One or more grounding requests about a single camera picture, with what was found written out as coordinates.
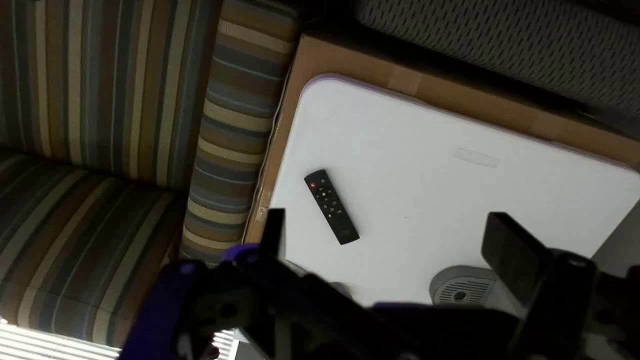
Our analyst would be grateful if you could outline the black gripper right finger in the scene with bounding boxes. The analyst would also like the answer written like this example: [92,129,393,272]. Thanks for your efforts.
[479,213,595,314]

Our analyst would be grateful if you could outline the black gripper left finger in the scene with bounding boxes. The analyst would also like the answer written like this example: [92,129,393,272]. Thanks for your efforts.
[259,208,285,256]

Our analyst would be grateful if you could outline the grey Keurig coffee maker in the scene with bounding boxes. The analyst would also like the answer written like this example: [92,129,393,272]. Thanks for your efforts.
[428,266,524,317]

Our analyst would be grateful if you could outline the black remote control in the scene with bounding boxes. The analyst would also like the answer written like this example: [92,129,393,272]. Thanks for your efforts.
[303,170,360,244]

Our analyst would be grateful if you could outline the wooden side table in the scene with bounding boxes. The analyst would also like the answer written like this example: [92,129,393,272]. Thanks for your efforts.
[240,34,640,246]

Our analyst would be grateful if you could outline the striped sofa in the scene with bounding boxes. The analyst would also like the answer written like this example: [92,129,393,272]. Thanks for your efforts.
[0,0,308,346]

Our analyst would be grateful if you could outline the dark patterned armchair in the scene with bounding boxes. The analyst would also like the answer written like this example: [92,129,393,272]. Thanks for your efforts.
[353,0,640,136]

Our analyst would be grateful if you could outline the white window blinds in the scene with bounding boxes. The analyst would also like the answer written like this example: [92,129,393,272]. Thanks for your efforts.
[0,320,120,360]

